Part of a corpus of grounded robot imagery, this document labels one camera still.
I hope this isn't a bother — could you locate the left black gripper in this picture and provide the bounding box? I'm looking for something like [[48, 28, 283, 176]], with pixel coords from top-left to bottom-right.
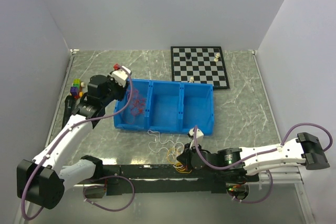
[[101, 71, 130, 106]]

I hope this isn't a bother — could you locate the yellow cable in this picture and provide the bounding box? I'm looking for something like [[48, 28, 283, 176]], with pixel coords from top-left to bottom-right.
[[166, 146, 192, 174]]

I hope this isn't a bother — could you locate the blue three-compartment plastic bin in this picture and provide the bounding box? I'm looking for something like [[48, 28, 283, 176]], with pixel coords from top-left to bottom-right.
[[113, 79, 215, 135]]

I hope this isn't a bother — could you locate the white cable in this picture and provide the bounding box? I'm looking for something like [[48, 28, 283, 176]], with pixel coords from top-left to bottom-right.
[[147, 129, 185, 168]]

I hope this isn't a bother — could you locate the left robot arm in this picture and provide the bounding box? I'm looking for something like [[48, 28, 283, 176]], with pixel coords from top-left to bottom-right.
[[16, 68, 133, 210]]

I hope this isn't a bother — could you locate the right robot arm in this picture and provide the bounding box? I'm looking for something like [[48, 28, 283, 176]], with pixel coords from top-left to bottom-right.
[[177, 132, 330, 181]]

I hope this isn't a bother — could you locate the colourful toy block car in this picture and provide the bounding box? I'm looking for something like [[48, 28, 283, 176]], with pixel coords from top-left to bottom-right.
[[70, 79, 86, 100]]

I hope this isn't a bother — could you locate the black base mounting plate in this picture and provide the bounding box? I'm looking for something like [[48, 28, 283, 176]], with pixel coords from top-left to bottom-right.
[[79, 164, 259, 196]]

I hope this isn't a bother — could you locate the black and white chessboard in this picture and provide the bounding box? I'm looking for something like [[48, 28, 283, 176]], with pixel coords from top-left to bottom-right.
[[171, 46, 230, 90]]

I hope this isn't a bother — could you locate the white chess piece far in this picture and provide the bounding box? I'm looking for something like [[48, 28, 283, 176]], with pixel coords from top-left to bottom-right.
[[214, 52, 221, 62]]

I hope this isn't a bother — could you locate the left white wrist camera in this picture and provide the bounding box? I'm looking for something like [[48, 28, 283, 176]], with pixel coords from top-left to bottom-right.
[[110, 66, 132, 88]]

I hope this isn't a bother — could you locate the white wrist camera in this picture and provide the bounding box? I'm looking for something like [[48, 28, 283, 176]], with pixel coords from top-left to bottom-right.
[[188, 128, 204, 147], [110, 66, 132, 88]]

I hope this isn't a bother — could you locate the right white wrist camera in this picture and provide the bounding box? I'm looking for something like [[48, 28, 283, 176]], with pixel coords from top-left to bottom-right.
[[188, 128, 204, 147]]

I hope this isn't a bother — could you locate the aluminium rail frame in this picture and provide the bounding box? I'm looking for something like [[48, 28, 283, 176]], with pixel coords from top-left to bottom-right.
[[23, 166, 304, 188]]

